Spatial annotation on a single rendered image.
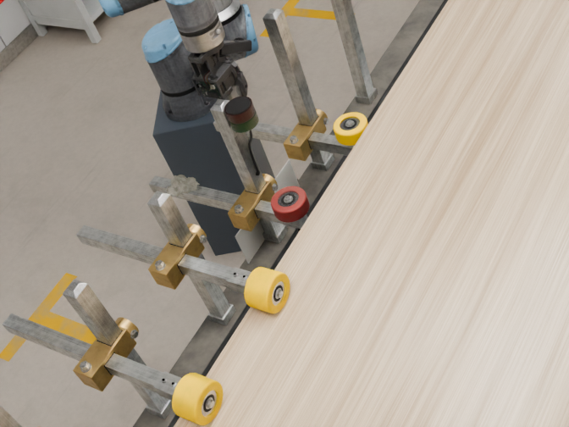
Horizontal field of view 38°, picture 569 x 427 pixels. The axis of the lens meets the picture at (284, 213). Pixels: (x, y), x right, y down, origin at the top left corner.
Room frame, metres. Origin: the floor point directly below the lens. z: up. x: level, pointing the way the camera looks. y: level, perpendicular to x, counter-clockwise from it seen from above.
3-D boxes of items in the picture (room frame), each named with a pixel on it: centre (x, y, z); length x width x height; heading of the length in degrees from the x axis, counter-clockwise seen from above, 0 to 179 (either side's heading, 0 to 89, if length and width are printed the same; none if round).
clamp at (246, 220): (1.41, 0.05, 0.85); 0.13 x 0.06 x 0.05; 134
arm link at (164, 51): (2.23, 0.13, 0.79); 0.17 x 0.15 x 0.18; 85
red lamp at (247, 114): (1.39, 0.00, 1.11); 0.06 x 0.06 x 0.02
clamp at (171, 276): (1.24, 0.23, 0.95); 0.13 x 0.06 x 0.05; 134
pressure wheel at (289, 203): (1.31, -0.02, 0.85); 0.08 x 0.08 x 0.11
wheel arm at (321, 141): (1.61, -0.08, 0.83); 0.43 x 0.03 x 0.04; 44
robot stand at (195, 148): (2.23, 0.14, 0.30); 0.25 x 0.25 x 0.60; 74
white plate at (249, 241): (1.47, 0.03, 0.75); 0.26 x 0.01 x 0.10; 134
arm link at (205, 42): (1.56, 0.01, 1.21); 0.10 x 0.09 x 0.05; 44
